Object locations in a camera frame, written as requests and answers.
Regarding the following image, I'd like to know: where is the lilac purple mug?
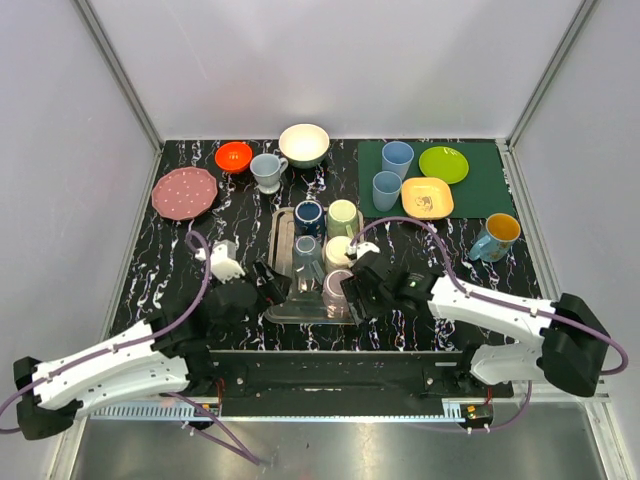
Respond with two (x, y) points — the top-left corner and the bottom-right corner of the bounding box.
(322, 269), (352, 319)

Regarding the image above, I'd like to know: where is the cream white mug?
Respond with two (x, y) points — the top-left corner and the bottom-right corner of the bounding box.
(324, 236), (352, 273)

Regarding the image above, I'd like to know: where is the blue butterfly mug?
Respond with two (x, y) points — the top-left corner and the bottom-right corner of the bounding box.
(468, 213), (521, 263)

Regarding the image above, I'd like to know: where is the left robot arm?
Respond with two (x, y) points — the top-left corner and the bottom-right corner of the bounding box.
(12, 260), (292, 440)

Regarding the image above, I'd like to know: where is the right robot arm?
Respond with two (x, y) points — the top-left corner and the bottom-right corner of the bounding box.
(341, 251), (608, 398)

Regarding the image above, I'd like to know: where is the grey blue mug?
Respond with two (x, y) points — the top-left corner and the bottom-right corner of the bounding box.
(293, 235), (325, 292)

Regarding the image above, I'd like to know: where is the dark blue mug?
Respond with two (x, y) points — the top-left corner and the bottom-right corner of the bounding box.
(294, 200), (326, 239)

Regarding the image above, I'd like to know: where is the light green mug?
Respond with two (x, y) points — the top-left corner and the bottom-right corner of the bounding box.
(327, 199), (360, 239)

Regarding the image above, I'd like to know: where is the silver metal tray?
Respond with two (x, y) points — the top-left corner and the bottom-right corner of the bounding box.
(263, 204), (370, 326)

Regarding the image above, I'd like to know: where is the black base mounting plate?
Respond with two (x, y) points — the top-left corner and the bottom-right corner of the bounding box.
(181, 351), (513, 418)

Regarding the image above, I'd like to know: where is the yellow square plate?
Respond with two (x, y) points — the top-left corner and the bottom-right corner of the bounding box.
(401, 177), (454, 220)

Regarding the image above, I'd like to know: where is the blue plastic tumbler front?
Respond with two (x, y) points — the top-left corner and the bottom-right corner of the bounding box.
(372, 171), (402, 212)

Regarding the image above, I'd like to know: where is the blue plastic tumbler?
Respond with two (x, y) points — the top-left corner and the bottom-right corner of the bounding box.
(372, 171), (402, 212)
(381, 141), (415, 179)

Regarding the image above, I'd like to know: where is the light blue footed cup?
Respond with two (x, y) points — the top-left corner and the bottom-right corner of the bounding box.
(250, 153), (288, 195)

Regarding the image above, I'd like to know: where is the pink dotted plate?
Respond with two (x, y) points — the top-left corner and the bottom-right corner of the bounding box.
(151, 167), (218, 221)

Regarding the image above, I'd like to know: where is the orange red bowl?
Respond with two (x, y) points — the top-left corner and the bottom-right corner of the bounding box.
(214, 141), (253, 174)

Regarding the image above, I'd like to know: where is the large white bowl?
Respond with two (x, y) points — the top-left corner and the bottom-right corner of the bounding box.
(278, 124), (330, 169)

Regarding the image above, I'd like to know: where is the blue plastic tumbler rear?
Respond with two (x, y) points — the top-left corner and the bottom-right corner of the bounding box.
(381, 141), (415, 179)

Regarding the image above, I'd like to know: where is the lime green plate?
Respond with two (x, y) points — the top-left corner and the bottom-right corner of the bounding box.
(419, 146), (470, 185)

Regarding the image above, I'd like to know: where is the dark green mat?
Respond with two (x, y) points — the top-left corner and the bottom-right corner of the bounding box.
(357, 140), (515, 219)

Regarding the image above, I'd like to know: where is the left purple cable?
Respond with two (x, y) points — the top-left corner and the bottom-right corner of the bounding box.
(0, 230), (274, 466)

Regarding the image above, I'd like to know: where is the grey slotted cable duct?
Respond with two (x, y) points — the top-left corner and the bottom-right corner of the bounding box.
(90, 400), (484, 423)

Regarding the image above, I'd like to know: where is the right aluminium frame post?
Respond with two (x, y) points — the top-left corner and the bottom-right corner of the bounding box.
(504, 0), (601, 151)

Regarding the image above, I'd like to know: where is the aluminium frame post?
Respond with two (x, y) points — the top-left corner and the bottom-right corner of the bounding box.
(504, 0), (601, 151)
(69, 0), (164, 151)

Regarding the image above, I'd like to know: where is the left aluminium frame post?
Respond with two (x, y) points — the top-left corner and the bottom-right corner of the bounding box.
(69, 0), (164, 151)

